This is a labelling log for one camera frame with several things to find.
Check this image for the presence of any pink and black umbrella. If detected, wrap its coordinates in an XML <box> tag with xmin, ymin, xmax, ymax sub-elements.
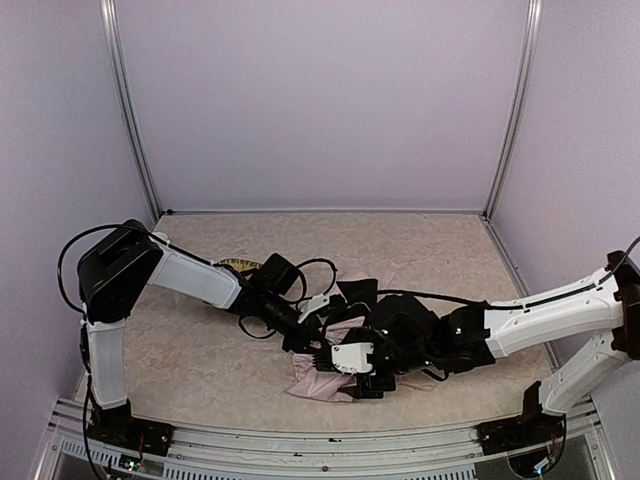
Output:
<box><xmin>288</xmin><ymin>273</ymin><xmax>439</xmax><ymax>403</ymax></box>

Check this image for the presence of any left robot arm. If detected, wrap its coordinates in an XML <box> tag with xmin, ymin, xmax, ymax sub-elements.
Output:
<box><xmin>57</xmin><ymin>219</ymin><xmax>336</xmax><ymax>429</ymax></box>

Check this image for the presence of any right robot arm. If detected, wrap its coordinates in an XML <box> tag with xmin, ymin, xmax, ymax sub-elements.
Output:
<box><xmin>313</xmin><ymin>251</ymin><xmax>639</xmax><ymax>429</ymax></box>

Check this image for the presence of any woven bamboo tray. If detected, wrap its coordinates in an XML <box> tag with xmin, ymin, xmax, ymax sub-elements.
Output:
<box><xmin>216</xmin><ymin>258</ymin><xmax>262</xmax><ymax>273</ymax></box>

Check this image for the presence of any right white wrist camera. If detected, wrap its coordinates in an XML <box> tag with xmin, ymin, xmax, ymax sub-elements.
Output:
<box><xmin>330</xmin><ymin>342</ymin><xmax>374</xmax><ymax>375</ymax></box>

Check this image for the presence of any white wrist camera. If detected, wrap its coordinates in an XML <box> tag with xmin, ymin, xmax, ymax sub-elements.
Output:
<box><xmin>330</xmin><ymin>342</ymin><xmax>374</xmax><ymax>375</ymax></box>
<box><xmin>298</xmin><ymin>294</ymin><xmax>330</xmax><ymax>324</ymax></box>

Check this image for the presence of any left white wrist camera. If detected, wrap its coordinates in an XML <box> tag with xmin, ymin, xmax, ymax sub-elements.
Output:
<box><xmin>298</xmin><ymin>294</ymin><xmax>330</xmax><ymax>324</ymax></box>

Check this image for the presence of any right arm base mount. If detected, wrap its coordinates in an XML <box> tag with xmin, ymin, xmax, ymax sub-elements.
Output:
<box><xmin>476</xmin><ymin>417</ymin><xmax>566</xmax><ymax>455</ymax></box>

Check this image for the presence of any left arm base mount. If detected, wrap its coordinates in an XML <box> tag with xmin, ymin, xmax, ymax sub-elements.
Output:
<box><xmin>87</xmin><ymin>417</ymin><xmax>174</xmax><ymax>457</ymax></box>

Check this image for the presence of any aluminium front rail frame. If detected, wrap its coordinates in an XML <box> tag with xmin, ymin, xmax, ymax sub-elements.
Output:
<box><xmin>30</xmin><ymin>399</ymin><xmax>621</xmax><ymax>479</ymax></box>

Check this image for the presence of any left aluminium corner post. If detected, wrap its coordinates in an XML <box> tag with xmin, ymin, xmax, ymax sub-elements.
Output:
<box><xmin>99</xmin><ymin>0</ymin><xmax>163</xmax><ymax>221</ymax></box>

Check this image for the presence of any aluminium corner post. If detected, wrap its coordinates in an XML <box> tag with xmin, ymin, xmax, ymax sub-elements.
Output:
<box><xmin>482</xmin><ymin>0</ymin><xmax>543</xmax><ymax>224</ymax></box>
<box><xmin>99</xmin><ymin>0</ymin><xmax>163</xmax><ymax>221</ymax></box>

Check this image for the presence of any right aluminium corner post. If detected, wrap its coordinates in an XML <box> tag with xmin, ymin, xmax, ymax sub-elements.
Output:
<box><xmin>482</xmin><ymin>0</ymin><xmax>543</xmax><ymax>224</ymax></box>

